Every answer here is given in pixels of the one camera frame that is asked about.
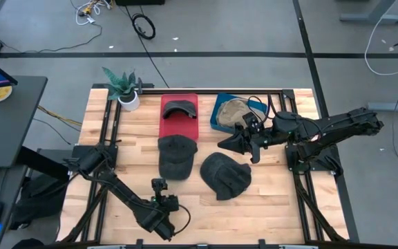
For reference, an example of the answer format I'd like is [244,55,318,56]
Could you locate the white floor cable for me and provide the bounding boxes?
[363,0,398,77]

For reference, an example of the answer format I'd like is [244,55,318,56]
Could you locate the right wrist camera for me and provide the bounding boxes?
[242,111,260,131]

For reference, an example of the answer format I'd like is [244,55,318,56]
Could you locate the long black floor cable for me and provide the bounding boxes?
[124,5,171,89]

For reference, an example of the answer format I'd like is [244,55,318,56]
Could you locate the red plastic tray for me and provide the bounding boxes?
[158,92,200,141]

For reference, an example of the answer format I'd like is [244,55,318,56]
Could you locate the blue plastic tray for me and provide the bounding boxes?
[209,91,269,135]

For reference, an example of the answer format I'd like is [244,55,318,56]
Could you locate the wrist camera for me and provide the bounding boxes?
[242,111,260,131]
[151,178,169,195]

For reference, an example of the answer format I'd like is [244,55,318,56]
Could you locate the black floor box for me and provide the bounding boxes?
[115,0,166,6]

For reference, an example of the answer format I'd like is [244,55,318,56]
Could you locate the black bag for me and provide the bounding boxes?
[10,172,68,231]

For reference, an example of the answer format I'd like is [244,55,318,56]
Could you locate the dark grey baseball cap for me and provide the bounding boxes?
[157,133,199,181]
[162,100,198,120]
[199,151,252,201]

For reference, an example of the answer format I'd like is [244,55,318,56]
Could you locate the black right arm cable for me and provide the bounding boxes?
[246,93,278,122]

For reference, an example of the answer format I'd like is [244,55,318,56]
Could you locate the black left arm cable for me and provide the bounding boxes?
[171,203,192,237]

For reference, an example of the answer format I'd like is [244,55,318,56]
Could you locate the white cable bundle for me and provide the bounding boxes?
[70,0,113,26]

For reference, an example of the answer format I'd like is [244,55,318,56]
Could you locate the white plant pot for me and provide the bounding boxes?
[118,90,141,112]

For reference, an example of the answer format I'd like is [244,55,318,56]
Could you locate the yellow floor cable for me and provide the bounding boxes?
[37,104,83,127]

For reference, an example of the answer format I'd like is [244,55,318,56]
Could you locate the green snake plant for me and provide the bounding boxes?
[102,66,141,101]

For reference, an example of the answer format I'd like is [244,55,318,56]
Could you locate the dark grey desk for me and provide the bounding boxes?
[0,75,70,181]

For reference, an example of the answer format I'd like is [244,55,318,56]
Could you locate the coiled black cable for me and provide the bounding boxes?
[131,12,157,41]

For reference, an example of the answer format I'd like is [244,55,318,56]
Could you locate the grey desk leg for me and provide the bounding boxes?
[339,0,398,25]
[367,93,398,113]

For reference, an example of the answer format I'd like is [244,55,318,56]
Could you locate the thin black floor cable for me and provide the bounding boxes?
[0,22,104,55]

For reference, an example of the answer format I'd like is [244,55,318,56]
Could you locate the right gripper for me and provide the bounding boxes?
[218,120,283,164]

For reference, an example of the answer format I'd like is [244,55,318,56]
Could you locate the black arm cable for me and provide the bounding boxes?
[171,203,192,237]
[246,93,278,122]

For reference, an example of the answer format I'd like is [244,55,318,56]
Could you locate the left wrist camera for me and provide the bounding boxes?
[151,178,169,195]

